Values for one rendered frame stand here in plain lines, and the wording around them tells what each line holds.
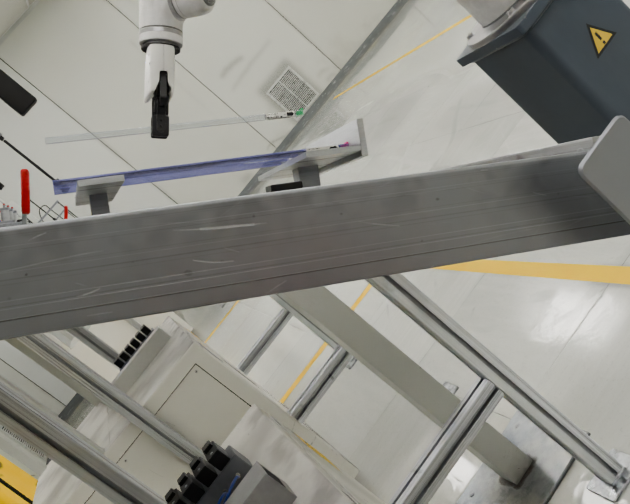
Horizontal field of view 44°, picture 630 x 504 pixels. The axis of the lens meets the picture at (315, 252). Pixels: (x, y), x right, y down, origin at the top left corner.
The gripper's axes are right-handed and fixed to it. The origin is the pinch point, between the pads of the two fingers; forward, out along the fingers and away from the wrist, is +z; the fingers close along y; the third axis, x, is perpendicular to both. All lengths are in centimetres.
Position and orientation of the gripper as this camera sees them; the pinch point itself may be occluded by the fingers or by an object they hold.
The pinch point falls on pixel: (159, 127)
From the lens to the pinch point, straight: 155.1
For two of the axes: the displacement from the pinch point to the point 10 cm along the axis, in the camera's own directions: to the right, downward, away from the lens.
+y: 3.1, -0.3, -9.5
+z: -0.1, 10.0, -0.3
